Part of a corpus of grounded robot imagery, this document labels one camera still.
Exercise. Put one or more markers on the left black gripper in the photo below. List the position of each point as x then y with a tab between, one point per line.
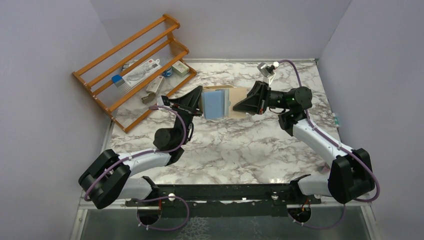
180	107

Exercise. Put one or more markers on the white flat package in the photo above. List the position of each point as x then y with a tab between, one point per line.
142	71

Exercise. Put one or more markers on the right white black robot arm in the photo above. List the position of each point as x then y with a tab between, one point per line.
350	175

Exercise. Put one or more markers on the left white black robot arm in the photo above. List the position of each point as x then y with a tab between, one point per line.
107	178

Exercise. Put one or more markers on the beige oval tray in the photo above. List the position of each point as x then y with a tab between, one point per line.
217	87

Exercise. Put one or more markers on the beige leather card holder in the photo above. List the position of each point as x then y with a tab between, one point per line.
236	94

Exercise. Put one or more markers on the grey white stapler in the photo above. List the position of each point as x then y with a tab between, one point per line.
152	89

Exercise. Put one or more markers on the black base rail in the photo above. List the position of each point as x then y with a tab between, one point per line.
214	200

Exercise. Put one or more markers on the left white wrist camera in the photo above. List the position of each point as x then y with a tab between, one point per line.
163	100

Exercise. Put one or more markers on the blue white tape roll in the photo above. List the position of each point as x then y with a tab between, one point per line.
167	73

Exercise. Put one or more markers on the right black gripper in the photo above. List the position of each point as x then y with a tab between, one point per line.
262	98

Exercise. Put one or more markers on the orange wooden shelf rack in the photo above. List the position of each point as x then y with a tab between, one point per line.
123	105

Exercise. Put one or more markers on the blue capped item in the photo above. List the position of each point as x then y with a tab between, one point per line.
118	80

